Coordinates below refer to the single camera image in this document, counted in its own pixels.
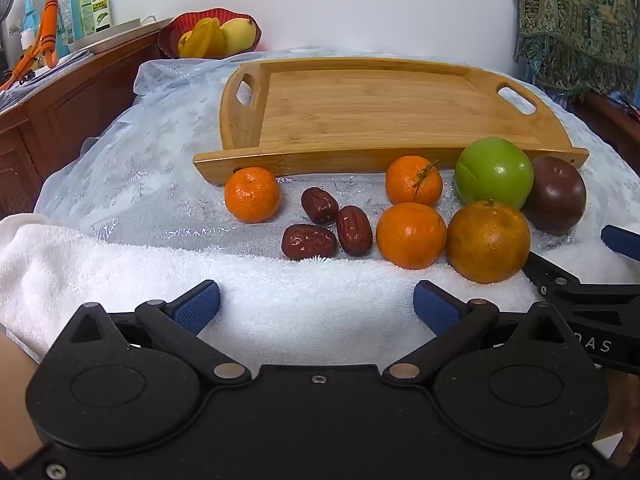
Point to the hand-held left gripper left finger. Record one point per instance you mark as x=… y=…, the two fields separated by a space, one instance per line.
x=197 y=306

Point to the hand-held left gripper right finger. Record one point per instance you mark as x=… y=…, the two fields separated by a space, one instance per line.
x=436 y=310

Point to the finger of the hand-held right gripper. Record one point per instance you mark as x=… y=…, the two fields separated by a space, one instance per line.
x=575 y=280
x=621 y=241

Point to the dark purple round fruit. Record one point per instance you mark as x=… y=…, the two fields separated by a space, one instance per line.
x=559 y=194

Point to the large orange mandarin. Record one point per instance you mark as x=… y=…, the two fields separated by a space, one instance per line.
x=411 y=236

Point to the greenish brown orange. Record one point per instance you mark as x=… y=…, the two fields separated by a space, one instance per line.
x=487 y=242

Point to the small orange mandarin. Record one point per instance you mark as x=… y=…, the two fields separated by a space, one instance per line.
x=251 y=195

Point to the green apple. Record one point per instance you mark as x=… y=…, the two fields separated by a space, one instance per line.
x=493 y=172

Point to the red date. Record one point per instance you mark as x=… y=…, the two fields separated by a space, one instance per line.
x=320 y=205
x=354 y=230
x=308 y=242

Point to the wooden bamboo tray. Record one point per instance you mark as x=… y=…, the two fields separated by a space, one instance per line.
x=375 y=105

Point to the person's right hand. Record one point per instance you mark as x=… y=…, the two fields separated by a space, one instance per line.
x=622 y=410

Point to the white towel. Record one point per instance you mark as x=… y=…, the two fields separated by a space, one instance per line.
x=100 y=280

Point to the dark wooden side table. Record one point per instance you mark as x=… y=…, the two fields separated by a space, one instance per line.
x=605 y=115

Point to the orange mandarin with stem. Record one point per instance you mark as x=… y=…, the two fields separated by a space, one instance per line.
x=407 y=182

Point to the white snowflake lace tablecloth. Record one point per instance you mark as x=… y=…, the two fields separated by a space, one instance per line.
x=150 y=160

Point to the green patterned fringed scarf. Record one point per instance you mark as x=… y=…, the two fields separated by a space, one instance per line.
x=580 y=25

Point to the wooden cabinet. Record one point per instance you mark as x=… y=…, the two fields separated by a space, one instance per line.
x=75 y=110

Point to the yellow starfruit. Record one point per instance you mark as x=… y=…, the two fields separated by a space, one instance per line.
x=204 y=40

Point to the red fruit bowl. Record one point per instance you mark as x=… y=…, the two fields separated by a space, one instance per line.
x=170 y=35

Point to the yellow mango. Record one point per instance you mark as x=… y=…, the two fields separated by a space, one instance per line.
x=241 y=35

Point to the stack of papers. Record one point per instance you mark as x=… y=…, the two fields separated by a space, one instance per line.
x=25 y=87

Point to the clear slim bottle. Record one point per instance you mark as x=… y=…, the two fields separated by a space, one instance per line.
x=83 y=10

